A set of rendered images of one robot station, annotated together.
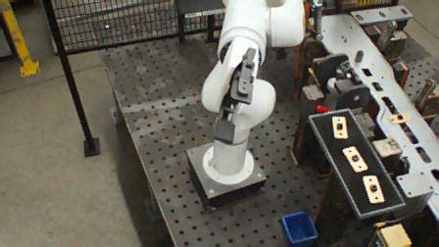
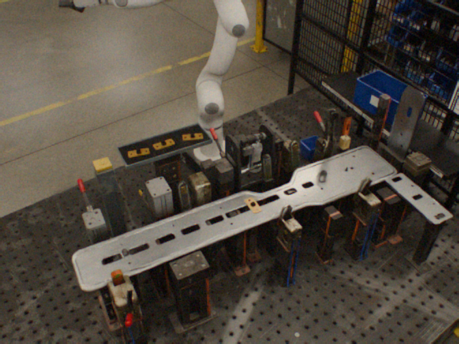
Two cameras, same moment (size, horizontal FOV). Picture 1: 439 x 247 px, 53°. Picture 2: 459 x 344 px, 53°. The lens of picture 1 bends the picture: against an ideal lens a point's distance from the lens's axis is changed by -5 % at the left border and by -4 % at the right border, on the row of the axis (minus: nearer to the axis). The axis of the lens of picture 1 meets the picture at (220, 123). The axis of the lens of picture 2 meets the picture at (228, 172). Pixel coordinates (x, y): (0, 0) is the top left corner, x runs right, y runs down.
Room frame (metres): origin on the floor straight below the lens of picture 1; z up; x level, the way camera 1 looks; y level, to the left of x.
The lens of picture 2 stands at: (0.72, -1.88, 2.32)
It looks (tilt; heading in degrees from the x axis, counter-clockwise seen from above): 42 degrees down; 77
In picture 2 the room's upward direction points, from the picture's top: straight up
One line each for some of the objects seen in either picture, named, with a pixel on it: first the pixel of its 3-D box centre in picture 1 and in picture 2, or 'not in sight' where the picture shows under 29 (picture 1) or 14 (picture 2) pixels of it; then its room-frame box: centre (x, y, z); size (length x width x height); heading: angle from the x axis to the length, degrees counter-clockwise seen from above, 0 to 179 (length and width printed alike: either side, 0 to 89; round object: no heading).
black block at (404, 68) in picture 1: (392, 91); (328, 236); (1.41, -0.75, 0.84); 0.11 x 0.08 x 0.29; 104
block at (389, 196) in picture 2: (367, 54); (380, 218); (1.67, -0.70, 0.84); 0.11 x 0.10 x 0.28; 104
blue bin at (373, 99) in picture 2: not in sight; (388, 98); (1.91, -0.18, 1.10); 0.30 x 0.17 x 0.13; 112
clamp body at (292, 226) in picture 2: (420, 122); (286, 250); (1.21, -0.80, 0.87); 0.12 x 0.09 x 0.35; 104
